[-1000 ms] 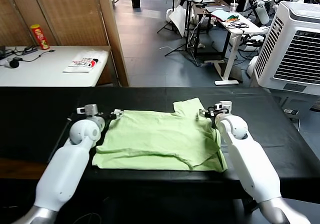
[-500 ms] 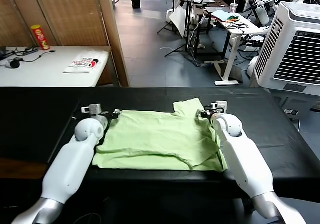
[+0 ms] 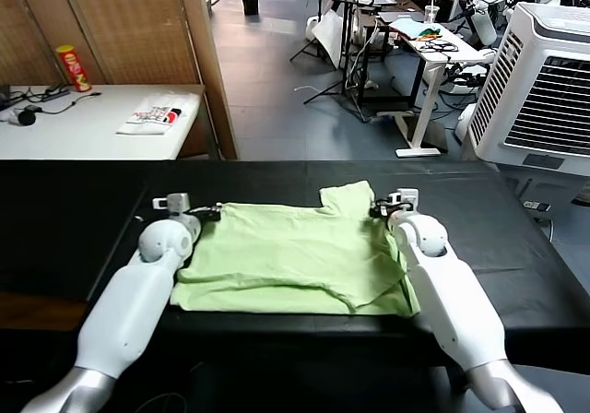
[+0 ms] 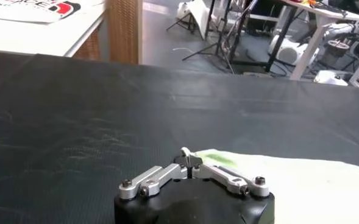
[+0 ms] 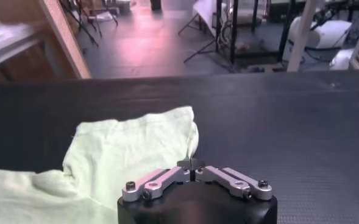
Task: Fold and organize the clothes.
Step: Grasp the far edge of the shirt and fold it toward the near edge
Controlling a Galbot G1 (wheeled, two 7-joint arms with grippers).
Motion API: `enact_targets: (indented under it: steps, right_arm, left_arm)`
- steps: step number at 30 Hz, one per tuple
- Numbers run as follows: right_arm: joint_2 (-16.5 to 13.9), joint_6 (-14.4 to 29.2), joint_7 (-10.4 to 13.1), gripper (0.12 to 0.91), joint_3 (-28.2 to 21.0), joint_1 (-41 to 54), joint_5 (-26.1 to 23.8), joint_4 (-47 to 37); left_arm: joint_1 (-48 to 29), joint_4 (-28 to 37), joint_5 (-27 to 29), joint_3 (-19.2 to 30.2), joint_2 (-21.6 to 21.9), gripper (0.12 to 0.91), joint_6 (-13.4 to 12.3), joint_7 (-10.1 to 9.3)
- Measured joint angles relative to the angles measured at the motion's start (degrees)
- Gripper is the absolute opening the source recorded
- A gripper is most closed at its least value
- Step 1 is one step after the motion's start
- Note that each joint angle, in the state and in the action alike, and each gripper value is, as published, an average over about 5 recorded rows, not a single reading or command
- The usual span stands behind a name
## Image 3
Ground red chips can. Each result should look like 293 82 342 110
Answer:
55 44 93 93

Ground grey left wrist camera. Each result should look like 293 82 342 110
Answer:
152 193 191 214

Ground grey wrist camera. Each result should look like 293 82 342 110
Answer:
152 193 191 214
386 189 420 211

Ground white side table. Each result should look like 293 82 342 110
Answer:
0 84 207 161

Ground white humanoid robot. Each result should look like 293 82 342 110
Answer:
442 0 572 54

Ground white folded printed t-shirt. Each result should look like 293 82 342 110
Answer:
115 93 193 136

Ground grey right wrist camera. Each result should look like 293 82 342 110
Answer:
386 189 420 211

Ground white air cooler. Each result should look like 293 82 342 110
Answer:
460 2 590 177

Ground light green t-shirt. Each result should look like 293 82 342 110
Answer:
170 180 421 317

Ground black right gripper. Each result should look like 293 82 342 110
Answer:
368 199 398 218

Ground black tangled cables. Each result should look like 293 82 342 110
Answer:
417 38 460 54

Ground white reflector board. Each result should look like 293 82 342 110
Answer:
311 9 345 70

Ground black table cover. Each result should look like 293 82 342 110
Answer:
0 159 590 369

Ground black tripod stand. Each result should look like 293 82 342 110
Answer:
289 0 370 114

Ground black grey handheld device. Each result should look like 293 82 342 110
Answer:
0 105 43 126

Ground white standing desk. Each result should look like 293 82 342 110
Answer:
376 12 478 159

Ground grey laptop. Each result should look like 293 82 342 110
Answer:
377 10 425 24

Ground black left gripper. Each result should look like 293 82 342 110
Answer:
186 205 222 223

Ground black cable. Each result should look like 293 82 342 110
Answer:
0 88 102 117

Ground wooden folding screen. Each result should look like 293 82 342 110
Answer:
0 0 239 161

